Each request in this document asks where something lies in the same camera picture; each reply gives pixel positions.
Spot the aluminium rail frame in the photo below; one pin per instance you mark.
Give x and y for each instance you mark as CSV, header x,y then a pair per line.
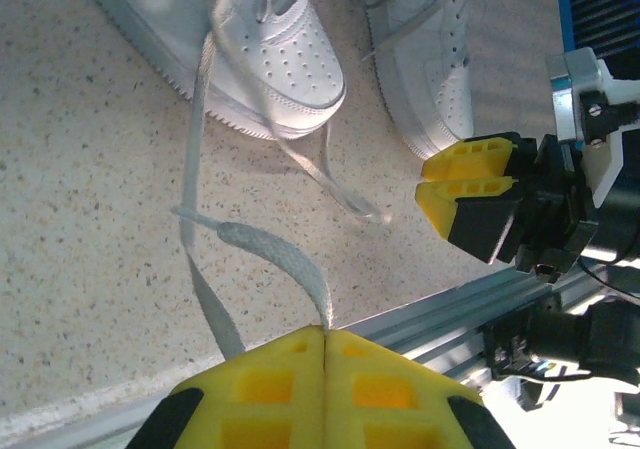
x,y
450,319

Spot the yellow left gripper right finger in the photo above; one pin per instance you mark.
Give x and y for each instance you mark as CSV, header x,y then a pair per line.
x,y
390,409

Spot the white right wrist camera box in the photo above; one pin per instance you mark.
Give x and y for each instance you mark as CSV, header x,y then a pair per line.
x,y
570,94

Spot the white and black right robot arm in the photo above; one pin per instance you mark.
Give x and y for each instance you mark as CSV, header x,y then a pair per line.
x,y
575,334

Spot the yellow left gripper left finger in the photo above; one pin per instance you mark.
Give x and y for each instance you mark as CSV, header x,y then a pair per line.
x,y
260,409

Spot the white shoelace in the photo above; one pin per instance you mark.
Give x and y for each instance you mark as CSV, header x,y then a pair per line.
x,y
410,24
290,259

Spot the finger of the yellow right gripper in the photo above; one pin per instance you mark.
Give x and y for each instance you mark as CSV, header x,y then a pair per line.
x,y
480,161
475,219

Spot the white sneaker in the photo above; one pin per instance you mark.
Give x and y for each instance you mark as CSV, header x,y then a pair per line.
x,y
430,79
290,54

